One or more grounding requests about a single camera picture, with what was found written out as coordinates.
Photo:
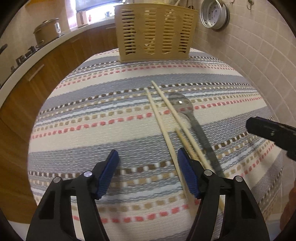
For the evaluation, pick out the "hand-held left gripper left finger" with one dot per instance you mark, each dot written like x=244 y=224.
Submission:
x=107 y=176

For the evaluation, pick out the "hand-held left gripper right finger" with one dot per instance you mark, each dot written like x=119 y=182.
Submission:
x=188 y=173

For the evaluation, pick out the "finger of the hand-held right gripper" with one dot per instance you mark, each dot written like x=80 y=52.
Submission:
x=272 y=132

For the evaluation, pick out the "metal spoon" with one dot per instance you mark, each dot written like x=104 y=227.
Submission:
x=179 y=103

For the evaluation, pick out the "beige plastic utensil basket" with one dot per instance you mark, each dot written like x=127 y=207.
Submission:
x=138 y=30

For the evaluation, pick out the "striped woven table cloth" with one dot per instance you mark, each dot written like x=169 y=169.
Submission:
x=104 y=115

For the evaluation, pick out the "round metal steamer tray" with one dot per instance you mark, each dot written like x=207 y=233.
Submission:
x=214 y=14

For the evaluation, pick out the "black gas stove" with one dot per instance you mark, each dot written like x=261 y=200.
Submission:
x=23 y=59

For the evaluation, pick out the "white kitchen countertop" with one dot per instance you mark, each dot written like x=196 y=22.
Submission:
x=69 y=34

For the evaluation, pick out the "brown rice cooker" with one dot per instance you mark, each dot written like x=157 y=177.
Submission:
x=46 y=31

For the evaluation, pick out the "small pale bottle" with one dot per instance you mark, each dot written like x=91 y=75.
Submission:
x=81 y=18

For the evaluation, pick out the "grey window blind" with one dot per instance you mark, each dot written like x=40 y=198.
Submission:
x=97 y=3

